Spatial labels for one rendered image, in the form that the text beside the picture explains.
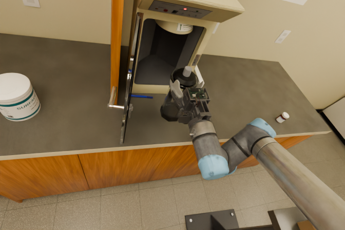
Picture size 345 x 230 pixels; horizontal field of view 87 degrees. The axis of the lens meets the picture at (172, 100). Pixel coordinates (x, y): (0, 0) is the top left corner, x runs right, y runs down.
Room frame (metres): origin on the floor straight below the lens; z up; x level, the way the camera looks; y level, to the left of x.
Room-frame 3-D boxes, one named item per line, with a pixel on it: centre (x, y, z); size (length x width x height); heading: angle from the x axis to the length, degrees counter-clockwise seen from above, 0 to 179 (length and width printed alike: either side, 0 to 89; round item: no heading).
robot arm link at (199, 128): (0.32, -0.12, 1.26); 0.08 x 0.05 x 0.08; 120
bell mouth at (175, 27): (0.76, 0.14, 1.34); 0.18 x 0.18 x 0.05
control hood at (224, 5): (0.61, 0.07, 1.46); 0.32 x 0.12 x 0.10; 120
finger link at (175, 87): (0.46, 0.01, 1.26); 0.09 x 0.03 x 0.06; 54
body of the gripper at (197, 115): (0.39, -0.08, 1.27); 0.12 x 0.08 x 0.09; 30
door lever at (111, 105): (0.35, 0.17, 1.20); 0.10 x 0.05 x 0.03; 21
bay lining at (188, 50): (0.77, 0.16, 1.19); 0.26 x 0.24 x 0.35; 120
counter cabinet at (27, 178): (0.81, -0.02, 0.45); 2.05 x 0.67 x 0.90; 120
